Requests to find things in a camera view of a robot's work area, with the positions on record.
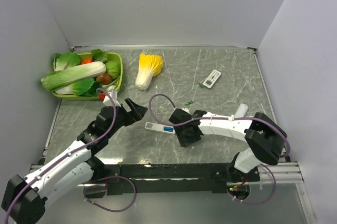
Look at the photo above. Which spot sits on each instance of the round green lettuce toy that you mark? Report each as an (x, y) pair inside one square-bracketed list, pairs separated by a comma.
[(113, 68)]

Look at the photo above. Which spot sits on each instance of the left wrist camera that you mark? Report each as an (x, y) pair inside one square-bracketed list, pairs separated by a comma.
[(112, 96)]

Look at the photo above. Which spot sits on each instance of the grey white remote control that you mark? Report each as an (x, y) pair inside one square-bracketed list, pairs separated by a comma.
[(155, 127)]

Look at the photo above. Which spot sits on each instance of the red tomato toy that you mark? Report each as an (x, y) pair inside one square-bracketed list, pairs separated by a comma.
[(86, 61)]

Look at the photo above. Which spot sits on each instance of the white remote with screen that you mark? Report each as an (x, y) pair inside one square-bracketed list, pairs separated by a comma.
[(211, 79)]

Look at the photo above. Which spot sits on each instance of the aluminium frame rail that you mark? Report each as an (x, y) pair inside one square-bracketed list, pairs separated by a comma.
[(284, 173)]

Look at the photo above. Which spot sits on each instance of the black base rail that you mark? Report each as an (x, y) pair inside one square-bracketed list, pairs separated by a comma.
[(118, 179)]

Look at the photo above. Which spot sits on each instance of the bok choy toy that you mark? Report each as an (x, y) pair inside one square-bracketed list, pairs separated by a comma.
[(85, 87)]

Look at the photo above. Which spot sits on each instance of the brown mushroom toy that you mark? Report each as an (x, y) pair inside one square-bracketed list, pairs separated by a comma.
[(104, 78)]

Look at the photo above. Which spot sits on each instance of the green plastic basket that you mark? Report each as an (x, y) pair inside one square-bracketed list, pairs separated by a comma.
[(95, 55)]

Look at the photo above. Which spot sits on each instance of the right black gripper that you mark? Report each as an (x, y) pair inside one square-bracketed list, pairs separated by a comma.
[(182, 139)]

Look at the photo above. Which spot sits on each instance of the yellow cabbage toy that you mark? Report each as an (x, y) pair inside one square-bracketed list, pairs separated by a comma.
[(149, 66)]

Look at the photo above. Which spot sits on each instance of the long napa cabbage toy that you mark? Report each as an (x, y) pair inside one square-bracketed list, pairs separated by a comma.
[(58, 79)]

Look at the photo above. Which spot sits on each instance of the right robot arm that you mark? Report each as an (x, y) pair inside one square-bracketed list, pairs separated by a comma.
[(266, 140)]

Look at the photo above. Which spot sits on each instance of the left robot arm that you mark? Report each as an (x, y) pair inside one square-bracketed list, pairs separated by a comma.
[(26, 199)]

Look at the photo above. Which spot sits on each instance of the green leaf toy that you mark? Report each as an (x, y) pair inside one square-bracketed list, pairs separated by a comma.
[(66, 60)]

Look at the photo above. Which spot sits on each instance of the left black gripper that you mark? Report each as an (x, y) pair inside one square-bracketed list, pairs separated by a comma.
[(136, 114)]

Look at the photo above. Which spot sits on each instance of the plain white remote control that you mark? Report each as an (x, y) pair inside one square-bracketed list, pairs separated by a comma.
[(241, 111)]

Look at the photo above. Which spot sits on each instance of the blue AAA battery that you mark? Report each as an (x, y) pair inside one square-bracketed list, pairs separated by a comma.
[(168, 129)]

